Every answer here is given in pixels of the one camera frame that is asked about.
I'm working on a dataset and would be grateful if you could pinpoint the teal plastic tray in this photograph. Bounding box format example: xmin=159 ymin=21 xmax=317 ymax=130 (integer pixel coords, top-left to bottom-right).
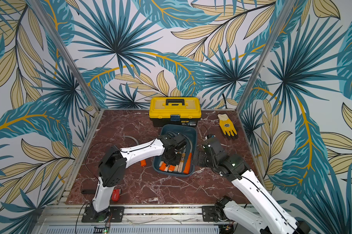
xmin=153 ymin=124 xmax=197 ymax=177

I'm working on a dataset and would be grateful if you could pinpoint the wooden handle sickle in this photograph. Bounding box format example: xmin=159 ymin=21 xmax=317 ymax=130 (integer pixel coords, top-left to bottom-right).
xmin=178 ymin=153 xmax=186 ymax=173

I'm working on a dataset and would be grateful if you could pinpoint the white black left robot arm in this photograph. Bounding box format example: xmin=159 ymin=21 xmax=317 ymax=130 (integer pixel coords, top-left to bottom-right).
xmin=91 ymin=134 xmax=187 ymax=214

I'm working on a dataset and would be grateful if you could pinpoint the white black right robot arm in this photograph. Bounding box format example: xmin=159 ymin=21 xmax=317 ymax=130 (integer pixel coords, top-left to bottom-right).
xmin=195 ymin=136 xmax=310 ymax=234

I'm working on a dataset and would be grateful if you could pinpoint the yellow white work glove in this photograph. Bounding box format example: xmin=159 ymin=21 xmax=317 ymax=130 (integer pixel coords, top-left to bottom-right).
xmin=218 ymin=114 xmax=237 ymax=137

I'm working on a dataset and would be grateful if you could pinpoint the yellow black toolbox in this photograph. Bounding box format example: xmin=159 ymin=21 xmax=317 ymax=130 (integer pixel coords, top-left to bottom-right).
xmin=149 ymin=97 xmax=202 ymax=127

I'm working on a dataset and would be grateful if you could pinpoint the red black clamp tool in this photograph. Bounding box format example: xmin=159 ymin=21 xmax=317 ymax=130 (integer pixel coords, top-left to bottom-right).
xmin=81 ymin=189 xmax=121 ymax=202

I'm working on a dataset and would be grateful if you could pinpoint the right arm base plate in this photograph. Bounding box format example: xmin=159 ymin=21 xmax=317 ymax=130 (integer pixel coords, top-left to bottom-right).
xmin=202 ymin=206 xmax=235 ymax=222

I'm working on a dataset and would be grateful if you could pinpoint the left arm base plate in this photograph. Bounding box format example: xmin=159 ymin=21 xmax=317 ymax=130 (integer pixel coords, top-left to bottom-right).
xmin=81 ymin=206 xmax=124 ymax=223

